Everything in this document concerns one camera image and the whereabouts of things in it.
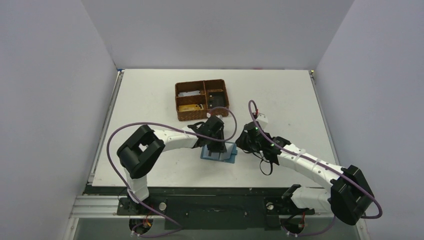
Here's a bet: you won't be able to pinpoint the brown woven divided basket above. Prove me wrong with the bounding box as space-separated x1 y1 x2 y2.
174 79 230 122

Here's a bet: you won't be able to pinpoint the silver cards in basket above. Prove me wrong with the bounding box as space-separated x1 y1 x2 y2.
177 90 202 97

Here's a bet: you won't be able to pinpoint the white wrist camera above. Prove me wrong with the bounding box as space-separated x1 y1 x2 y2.
206 112 223 120
254 113 269 130

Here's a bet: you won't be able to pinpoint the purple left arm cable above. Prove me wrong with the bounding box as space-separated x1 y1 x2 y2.
105 106 238 239

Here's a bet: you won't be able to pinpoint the aluminium frame rail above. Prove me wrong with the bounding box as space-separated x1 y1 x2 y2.
67 194 367 220

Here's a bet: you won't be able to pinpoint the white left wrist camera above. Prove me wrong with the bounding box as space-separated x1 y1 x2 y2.
206 112 223 120

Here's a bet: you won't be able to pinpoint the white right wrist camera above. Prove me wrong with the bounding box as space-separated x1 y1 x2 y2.
254 113 269 130

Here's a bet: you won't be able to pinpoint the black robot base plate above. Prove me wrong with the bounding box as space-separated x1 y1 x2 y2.
84 185 315 232

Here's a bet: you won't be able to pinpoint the blue leather card holder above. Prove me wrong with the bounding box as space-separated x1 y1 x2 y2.
200 142 238 164

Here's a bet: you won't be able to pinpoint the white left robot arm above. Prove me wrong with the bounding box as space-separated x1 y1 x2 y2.
116 116 224 203

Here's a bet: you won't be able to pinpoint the gold card in basket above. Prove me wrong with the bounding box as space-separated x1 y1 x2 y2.
178 104 204 112

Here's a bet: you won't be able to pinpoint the black items in basket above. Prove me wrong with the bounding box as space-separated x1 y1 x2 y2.
208 91 227 109

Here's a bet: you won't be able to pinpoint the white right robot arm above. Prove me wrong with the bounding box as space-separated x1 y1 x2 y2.
236 122 375 226

